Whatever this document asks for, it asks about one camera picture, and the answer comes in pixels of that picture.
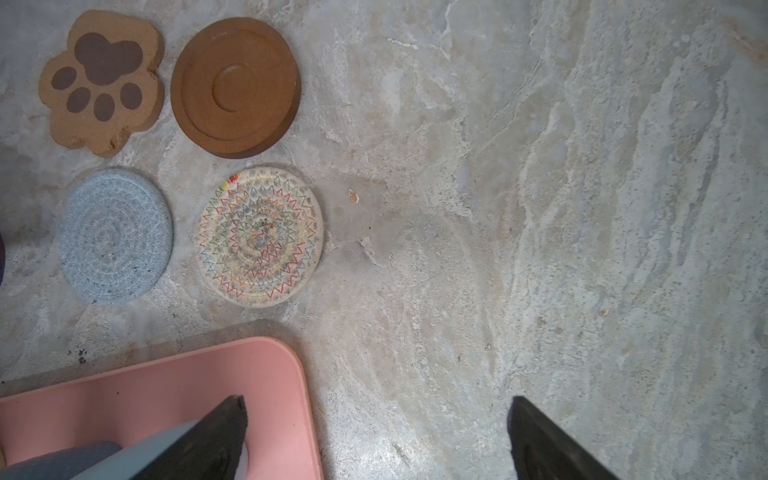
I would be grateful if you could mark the pink silicone tray mat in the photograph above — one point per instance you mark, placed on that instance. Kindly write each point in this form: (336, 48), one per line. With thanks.
(127, 405)

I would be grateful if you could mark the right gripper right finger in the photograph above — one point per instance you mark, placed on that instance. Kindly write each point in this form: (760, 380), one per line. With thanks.
(542, 450)

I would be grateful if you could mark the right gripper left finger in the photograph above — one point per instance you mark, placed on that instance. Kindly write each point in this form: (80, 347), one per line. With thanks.
(214, 448)

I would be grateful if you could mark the cork paw print coaster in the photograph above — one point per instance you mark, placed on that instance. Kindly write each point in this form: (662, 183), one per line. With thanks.
(104, 86)

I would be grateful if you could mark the multicolour woven round coaster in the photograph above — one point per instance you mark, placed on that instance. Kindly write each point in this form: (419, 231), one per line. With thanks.
(260, 237)

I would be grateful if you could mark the light blue mug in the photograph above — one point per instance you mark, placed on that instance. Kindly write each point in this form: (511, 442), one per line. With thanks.
(100, 460)

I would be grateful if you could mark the brown wooden coaster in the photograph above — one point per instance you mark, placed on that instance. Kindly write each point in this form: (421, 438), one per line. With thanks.
(236, 88)

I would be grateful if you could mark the blue woven round coaster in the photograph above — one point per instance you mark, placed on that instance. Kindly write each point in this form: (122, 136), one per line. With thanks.
(115, 237)

